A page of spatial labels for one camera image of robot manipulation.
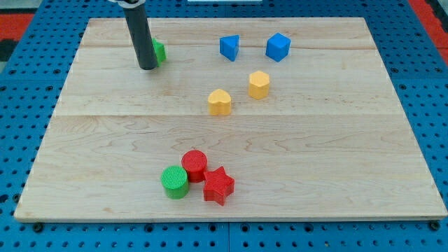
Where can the blue cube block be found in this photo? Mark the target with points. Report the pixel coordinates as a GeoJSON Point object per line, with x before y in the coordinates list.
{"type": "Point", "coordinates": [277, 47]}

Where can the red cylinder block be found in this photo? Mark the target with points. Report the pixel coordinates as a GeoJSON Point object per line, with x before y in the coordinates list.
{"type": "Point", "coordinates": [195, 164]}

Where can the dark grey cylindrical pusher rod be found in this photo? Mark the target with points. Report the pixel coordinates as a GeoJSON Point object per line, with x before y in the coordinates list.
{"type": "Point", "coordinates": [137, 22]}

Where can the green cylinder block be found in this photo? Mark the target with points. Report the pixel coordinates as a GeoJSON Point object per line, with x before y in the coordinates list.
{"type": "Point", "coordinates": [174, 180]}

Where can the blue triangle block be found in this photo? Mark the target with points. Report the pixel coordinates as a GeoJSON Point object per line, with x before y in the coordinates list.
{"type": "Point", "coordinates": [229, 47]}

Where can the light wooden board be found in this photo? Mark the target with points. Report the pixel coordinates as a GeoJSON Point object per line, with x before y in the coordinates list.
{"type": "Point", "coordinates": [330, 142]}

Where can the red star block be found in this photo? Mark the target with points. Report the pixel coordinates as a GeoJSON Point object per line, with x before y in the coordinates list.
{"type": "Point", "coordinates": [217, 186]}

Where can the yellow hexagon block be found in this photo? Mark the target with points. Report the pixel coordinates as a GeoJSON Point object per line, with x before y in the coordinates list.
{"type": "Point", "coordinates": [258, 85]}

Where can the green star block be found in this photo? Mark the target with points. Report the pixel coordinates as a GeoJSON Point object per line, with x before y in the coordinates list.
{"type": "Point", "coordinates": [160, 53]}

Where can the yellow heart block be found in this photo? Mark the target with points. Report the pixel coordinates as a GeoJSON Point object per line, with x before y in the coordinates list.
{"type": "Point", "coordinates": [219, 103]}

